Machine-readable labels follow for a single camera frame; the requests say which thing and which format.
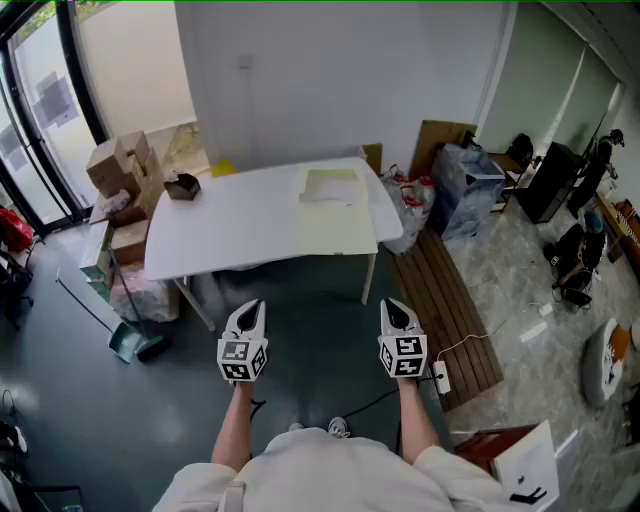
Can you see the white power adapter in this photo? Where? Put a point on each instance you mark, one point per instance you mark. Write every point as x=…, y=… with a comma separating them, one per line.
x=546, y=310

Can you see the clear plastic bag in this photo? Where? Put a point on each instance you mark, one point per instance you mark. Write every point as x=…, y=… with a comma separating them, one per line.
x=150, y=300

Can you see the white round cushion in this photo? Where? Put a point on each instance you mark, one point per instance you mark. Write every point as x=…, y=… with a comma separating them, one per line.
x=595, y=365

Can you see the black cabinet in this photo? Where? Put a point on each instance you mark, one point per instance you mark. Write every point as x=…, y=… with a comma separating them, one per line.
x=547, y=185

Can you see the yellow parcel bag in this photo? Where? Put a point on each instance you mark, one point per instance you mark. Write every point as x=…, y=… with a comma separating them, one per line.
x=223, y=169

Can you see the person's left white shoe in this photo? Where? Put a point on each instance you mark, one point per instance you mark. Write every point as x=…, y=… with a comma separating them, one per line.
x=296, y=428

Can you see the white panel board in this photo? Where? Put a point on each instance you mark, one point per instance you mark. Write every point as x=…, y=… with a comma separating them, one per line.
x=345, y=152

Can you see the wooden slat board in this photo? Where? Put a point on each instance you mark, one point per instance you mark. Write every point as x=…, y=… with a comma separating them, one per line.
x=450, y=310

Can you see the person's right white shoe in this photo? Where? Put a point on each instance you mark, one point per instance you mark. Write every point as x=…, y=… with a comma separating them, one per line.
x=339, y=428

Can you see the black chair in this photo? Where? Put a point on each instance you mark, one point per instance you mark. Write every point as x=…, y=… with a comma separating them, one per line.
x=15, y=280

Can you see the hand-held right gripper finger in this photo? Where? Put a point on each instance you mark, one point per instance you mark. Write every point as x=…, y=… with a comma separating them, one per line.
x=412, y=324
x=385, y=322

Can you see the person's beige shirt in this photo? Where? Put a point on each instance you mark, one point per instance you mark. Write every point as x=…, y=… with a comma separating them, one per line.
x=325, y=475

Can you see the grey roller blind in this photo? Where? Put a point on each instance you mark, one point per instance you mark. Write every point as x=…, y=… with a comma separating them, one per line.
x=540, y=80

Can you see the small cardboard sheet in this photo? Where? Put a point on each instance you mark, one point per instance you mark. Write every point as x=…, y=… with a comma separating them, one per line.
x=374, y=157

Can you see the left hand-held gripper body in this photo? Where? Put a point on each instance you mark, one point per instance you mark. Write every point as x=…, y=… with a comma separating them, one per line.
x=235, y=355

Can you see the red bag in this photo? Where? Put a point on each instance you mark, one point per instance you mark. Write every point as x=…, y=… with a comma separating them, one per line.
x=15, y=230

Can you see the person's white shoe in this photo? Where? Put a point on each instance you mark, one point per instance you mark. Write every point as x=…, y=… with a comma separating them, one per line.
x=296, y=428
x=339, y=428

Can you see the black framed glass door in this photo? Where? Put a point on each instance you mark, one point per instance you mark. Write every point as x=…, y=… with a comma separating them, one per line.
x=40, y=100

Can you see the teal broom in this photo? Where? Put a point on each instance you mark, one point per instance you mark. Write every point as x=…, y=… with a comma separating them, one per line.
x=150, y=348

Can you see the teal dustpan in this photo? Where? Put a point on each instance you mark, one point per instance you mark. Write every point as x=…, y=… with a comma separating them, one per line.
x=125, y=345

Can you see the pile of cardboard boxes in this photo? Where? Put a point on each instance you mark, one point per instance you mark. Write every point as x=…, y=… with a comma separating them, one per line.
x=107, y=170

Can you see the black backpack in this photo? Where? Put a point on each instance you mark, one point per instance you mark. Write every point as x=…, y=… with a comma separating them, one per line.
x=522, y=146

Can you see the wooden chair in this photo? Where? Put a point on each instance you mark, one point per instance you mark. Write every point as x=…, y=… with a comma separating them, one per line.
x=505, y=165

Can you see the white and brown cabinet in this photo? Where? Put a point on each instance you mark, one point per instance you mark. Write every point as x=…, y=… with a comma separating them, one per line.
x=530, y=465

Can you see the wooden bench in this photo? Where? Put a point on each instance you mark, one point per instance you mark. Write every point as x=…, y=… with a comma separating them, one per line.
x=627, y=220

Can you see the large cardboard sheet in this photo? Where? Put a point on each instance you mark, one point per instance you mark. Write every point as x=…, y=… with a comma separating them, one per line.
x=430, y=145

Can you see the small brown box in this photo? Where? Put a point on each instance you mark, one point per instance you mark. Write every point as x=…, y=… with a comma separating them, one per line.
x=185, y=189

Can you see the white A4 paper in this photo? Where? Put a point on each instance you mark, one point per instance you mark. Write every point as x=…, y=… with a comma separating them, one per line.
x=332, y=195

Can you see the cream box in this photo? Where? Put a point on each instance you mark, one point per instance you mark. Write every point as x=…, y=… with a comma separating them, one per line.
x=335, y=230

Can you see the white power strip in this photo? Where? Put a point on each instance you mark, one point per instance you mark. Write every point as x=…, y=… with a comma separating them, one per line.
x=441, y=377

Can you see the green printed carton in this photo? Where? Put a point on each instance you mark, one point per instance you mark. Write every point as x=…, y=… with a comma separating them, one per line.
x=95, y=265

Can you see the person's right forearm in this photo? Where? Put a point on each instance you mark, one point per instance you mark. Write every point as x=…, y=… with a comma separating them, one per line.
x=415, y=420

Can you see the orange pad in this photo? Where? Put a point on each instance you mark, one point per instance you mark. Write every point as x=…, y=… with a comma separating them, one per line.
x=621, y=342

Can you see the person's left forearm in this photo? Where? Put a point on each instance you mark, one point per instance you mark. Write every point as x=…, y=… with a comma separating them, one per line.
x=235, y=420

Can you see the bag of plastic bottles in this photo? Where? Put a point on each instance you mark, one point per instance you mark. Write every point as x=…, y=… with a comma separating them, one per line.
x=410, y=215

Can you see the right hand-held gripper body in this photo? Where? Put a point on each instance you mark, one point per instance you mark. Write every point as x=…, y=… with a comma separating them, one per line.
x=405, y=355

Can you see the plastic-wrapped grey furniture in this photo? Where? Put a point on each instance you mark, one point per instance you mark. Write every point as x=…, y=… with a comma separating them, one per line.
x=465, y=200

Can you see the white table leg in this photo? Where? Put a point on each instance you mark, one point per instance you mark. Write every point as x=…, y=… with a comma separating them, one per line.
x=368, y=280
x=197, y=307

